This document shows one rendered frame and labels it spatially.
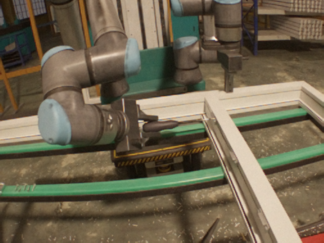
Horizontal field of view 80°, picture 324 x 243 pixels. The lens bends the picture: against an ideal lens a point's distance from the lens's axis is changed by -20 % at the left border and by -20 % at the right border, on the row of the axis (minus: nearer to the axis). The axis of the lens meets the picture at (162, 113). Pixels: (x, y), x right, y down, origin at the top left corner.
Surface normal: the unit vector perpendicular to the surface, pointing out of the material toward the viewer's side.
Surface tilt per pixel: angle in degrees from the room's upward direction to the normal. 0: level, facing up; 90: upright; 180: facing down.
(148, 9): 90
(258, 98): 90
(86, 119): 65
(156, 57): 90
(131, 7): 90
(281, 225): 0
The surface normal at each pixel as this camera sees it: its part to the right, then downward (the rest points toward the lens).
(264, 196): -0.10, -0.86
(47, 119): -0.56, 0.02
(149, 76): 0.17, 0.47
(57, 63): 0.14, -0.36
